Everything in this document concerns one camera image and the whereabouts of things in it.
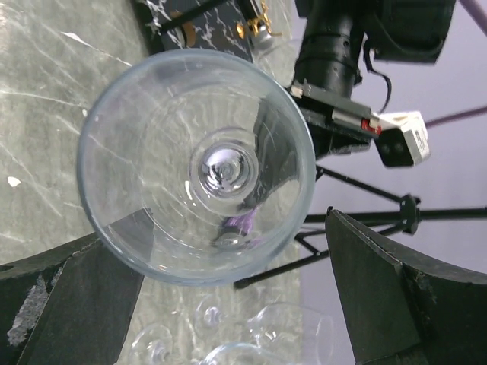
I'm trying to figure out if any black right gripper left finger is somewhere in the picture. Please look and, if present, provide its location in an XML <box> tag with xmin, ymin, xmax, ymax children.
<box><xmin>1</xmin><ymin>233</ymin><xmax>143</xmax><ymax>364</ymax></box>

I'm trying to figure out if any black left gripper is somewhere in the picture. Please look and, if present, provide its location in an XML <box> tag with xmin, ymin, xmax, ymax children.
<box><xmin>291</xmin><ymin>1</ymin><xmax>455</xmax><ymax>159</ymax></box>

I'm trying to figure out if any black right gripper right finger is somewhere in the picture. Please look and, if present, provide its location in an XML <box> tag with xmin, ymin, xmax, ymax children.
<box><xmin>326</xmin><ymin>210</ymin><xmax>486</xmax><ymax>364</ymax></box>

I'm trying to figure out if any purple glitter microphone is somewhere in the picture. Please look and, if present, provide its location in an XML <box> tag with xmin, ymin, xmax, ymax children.
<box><xmin>212</xmin><ymin>210</ymin><xmax>256</xmax><ymax>249</ymax></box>

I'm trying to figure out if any gold wine glass rack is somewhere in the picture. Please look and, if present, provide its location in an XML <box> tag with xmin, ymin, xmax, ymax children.
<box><xmin>160</xmin><ymin>0</ymin><xmax>282</xmax><ymax>39</ymax></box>

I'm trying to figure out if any black marble rack base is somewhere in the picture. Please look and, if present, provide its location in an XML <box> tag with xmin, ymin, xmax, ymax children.
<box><xmin>131</xmin><ymin>1</ymin><xmax>266</xmax><ymax>62</ymax></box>

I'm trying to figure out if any black music stand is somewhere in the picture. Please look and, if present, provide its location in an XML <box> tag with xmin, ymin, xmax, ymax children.
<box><xmin>233</xmin><ymin>166</ymin><xmax>486</xmax><ymax>290</ymax></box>

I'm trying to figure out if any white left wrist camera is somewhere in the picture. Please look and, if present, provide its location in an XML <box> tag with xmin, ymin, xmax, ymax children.
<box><xmin>374</xmin><ymin>111</ymin><xmax>431</xmax><ymax>168</ymax></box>

